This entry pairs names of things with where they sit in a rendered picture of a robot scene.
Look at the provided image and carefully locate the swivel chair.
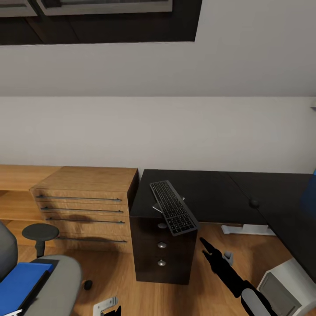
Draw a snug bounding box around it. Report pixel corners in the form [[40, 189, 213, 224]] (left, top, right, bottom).
[[0, 220, 93, 316]]

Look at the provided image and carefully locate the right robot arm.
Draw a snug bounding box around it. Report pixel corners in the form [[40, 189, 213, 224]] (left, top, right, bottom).
[[200, 237, 278, 316]]

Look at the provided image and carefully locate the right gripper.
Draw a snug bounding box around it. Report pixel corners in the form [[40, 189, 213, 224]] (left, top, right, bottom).
[[200, 237, 236, 285]]

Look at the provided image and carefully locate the mouse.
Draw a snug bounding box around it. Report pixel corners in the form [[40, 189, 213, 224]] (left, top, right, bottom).
[[250, 197, 260, 207]]

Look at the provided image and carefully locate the folder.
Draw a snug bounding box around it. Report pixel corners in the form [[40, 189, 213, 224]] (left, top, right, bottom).
[[0, 262, 54, 316]]

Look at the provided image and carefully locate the keyboard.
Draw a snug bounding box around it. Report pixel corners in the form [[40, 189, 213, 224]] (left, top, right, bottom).
[[150, 180, 202, 236]]

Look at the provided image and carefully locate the notebook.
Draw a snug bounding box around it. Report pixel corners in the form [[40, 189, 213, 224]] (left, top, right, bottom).
[[153, 203, 162, 213]]

